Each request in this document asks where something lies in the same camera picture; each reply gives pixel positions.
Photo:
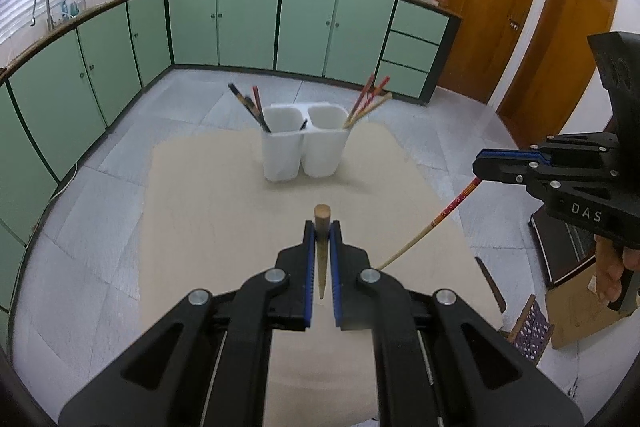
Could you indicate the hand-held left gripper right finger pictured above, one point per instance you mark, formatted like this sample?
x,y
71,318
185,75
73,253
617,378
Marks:
x,y
335,287

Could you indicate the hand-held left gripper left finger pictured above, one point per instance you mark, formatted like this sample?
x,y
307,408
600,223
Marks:
x,y
310,277

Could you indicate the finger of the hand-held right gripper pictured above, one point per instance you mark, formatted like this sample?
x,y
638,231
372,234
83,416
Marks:
x,y
505,171
510,153

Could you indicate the wooden chopstick with orange bands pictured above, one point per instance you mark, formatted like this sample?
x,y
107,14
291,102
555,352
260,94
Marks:
x,y
322,232

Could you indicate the white two-compartment utensil holder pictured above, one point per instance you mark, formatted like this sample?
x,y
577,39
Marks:
x,y
285,157

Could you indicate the plain wooden chopstick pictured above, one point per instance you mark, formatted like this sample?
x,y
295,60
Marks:
x,y
370,109

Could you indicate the dark red chopstick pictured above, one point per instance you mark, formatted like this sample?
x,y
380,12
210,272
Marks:
x,y
259,107

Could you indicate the person's right hand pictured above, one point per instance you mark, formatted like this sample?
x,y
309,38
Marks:
x,y
609,272

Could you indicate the dark wooden furniture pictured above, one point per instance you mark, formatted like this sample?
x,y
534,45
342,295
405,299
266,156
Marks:
x,y
560,252

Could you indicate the beige table cover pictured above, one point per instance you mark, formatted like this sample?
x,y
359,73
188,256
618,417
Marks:
x,y
225,217

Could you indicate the wooden door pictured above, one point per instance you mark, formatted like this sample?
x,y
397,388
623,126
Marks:
x,y
555,57
490,7

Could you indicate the cardboard box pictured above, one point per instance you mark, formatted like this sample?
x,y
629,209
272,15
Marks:
x,y
580,312

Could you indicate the brown wooden stick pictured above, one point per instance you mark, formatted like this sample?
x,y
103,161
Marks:
x,y
491,284

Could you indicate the green base cabinets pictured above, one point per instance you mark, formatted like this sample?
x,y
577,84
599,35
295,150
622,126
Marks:
x,y
245,27

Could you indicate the small bottles by sink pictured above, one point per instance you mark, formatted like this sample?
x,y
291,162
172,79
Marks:
x,y
74,8

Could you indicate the chrome sink faucet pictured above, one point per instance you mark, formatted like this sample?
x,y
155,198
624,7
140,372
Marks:
x,y
47,2

